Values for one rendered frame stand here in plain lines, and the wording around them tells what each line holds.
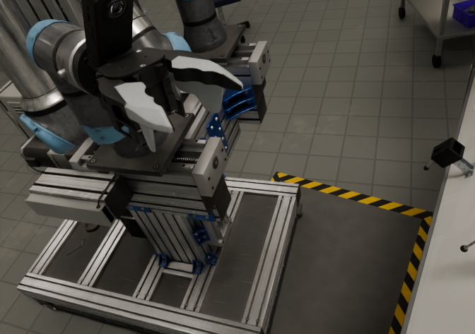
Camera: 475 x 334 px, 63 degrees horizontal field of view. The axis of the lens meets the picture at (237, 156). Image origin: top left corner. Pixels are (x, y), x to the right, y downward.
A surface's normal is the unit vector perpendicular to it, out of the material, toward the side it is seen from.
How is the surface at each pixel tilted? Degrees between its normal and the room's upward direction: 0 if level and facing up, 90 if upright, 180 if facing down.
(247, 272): 0
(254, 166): 0
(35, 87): 90
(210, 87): 86
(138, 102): 8
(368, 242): 0
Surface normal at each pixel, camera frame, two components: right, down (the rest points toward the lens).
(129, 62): -0.11, -0.78
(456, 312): -0.80, -0.60
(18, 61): 0.40, 0.58
